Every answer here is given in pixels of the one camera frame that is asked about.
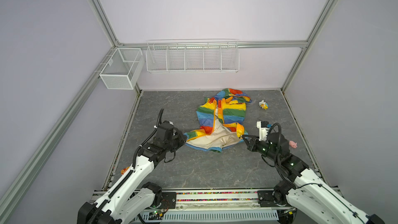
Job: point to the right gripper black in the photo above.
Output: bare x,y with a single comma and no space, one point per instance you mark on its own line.
251,145

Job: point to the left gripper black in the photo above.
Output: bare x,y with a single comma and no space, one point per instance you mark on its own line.
182,138

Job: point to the rainbow striped jacket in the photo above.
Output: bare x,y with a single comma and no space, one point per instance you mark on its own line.
221,120

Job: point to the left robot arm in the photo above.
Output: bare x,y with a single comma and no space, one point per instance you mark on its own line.
128,197

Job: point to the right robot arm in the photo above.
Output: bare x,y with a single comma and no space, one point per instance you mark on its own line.
300,186

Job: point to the small yellow white toy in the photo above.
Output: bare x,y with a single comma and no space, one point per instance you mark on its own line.
263,105

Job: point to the small pink pig toy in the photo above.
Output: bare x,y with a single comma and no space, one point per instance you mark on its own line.
293,144

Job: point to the small orange red toy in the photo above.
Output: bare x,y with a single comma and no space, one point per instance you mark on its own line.
124,170

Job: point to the white mesh box basket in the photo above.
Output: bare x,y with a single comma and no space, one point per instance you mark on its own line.
123,69

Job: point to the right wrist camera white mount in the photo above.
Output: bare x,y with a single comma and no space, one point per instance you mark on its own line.
263,127

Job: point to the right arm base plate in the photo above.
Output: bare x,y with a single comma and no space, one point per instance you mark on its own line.
271,198

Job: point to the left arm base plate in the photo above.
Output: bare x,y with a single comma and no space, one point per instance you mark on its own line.
166,200

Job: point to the white slotted cable duct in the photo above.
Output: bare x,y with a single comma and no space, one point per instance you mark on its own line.
221,216

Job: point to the white wire basket long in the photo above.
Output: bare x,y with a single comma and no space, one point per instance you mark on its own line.
193,56

